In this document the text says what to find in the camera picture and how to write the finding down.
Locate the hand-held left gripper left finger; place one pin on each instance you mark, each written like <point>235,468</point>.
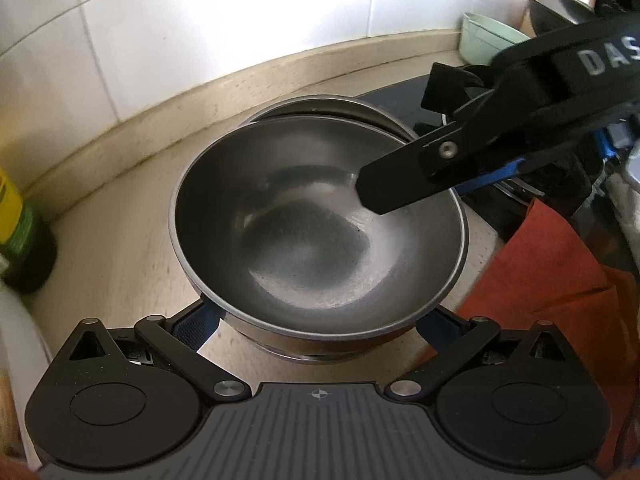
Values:
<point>197,322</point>

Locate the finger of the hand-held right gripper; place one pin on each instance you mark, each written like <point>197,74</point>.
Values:
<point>452,85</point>
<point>400,185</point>

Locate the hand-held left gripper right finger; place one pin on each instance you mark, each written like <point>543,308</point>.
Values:
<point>440,330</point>

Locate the stainless steel bowl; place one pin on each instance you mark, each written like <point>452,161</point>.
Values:
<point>325,105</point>
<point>320,220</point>

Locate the black glass stove top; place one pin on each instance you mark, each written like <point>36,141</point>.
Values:
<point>400,100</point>

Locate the pale green bowl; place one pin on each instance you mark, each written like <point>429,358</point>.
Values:
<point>485,40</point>

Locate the black wok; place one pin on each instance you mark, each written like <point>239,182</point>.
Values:
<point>555,15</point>

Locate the orange red cloth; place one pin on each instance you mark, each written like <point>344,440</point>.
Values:
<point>545,270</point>

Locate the white two-tier turntable rack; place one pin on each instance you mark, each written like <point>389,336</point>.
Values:
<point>20,360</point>

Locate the yellow green label bottle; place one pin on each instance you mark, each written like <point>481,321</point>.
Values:
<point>22,240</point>

